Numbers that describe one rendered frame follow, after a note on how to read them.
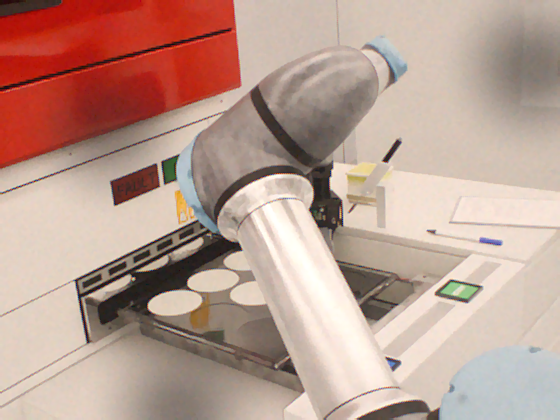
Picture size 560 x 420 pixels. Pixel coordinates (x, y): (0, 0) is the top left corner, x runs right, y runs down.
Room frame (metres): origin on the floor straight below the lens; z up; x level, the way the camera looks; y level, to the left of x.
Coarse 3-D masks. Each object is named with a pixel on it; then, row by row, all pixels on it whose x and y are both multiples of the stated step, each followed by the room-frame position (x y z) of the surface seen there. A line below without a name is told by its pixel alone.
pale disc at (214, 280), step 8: (200, 272) 1.40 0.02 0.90; (208, 272) 1.40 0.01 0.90; (216, 272) 1.39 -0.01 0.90; (224, 272) 1.39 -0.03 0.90; (232, 272) 1.39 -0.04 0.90; (192, 280) 1.37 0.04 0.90; (200, 280) 1.37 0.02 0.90; (208, 280) 1.36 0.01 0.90; (216, 280) 1.36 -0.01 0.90; (224, 280) 1.35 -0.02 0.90; (232, 280) 1.35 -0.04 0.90; (192, 288) 1.34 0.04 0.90; (200, 288) 1.33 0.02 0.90; (208, 288) 1.33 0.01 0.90; (216, 288) 1.32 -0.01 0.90; (224, 288) 1.32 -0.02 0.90
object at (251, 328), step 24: (216, 264) 1.43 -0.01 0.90; (168, 288) 1.35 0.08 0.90; (360, 288) 1.25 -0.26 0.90; (144, 312) 1.26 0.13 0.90; (192, 312) 1.23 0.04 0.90; (216, 312) 1.23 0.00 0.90; (240, 312) 1.21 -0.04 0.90; (264, 312) 1.20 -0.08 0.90; (216, 336) 1.14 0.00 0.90; (240, 336) 1.13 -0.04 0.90; (264, 336) 1.12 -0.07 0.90
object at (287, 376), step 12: (144, 324) 1.31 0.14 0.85; (156, 336) 1.29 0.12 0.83; (168, 336) 1.27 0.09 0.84; (180, 348) 1.25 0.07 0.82; (192, 348) 1.23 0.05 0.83; (204, 348) 1.21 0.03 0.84; (216, 360) 1.19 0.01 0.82; (228, 360) 1.17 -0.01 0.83; (252, 372) 1.13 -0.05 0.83; (264, 372) 1.11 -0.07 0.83; (276, 372) 1.10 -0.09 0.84; (288, 372) 1.08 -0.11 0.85; (288, 384) 1.08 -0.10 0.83; (300, 384) 1.06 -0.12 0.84
